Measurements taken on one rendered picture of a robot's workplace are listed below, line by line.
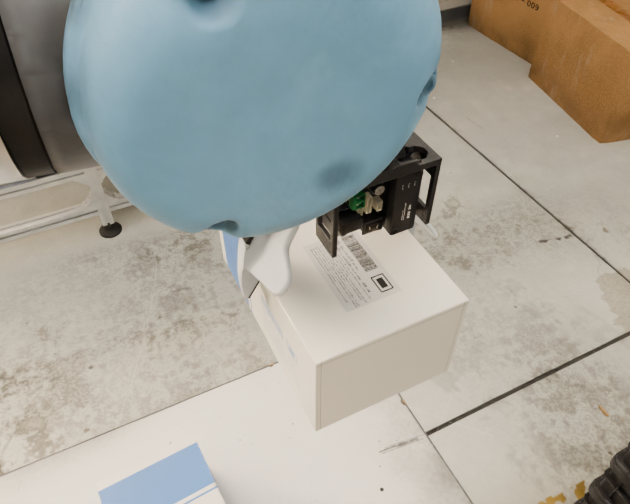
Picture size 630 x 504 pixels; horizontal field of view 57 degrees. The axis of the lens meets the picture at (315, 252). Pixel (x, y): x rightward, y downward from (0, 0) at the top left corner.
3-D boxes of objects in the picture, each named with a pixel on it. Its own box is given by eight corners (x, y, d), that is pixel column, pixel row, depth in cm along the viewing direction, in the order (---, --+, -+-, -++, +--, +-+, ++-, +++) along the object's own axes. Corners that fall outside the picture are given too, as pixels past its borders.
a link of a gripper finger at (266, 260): (236, 340, 39) (306, 236, 35) (207, 280, 42) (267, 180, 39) (272, 341, 41) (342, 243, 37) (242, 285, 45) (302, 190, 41)
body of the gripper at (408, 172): (327, 267, 35) (332, 91, 26) (271, 186, 40) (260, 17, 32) (431, 229, 38) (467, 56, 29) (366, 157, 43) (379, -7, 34)
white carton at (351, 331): (223, 258, 55) (211, 185, 49) (333, 220, 59) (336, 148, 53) (315, 432, 43) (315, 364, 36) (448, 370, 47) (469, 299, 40)
